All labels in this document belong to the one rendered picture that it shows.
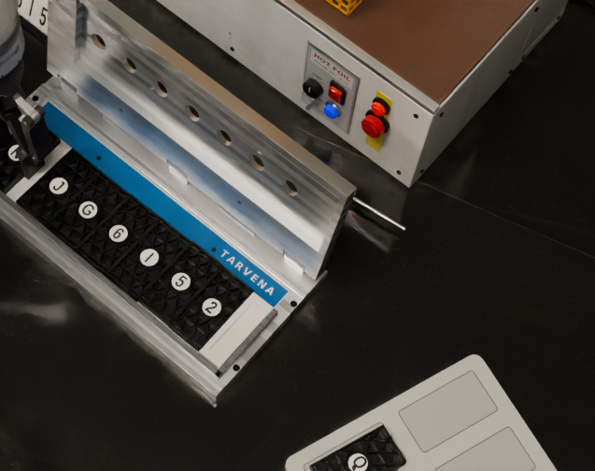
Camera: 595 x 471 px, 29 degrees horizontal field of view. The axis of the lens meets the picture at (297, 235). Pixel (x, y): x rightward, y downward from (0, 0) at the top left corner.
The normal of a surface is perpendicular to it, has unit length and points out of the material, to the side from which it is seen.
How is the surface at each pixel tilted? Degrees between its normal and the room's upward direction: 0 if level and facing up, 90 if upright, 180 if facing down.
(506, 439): 0
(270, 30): 90
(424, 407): 0
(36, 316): 0
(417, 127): 90
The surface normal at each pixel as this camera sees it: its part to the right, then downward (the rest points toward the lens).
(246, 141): -0.61, 0.59
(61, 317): 0.06, -0.41
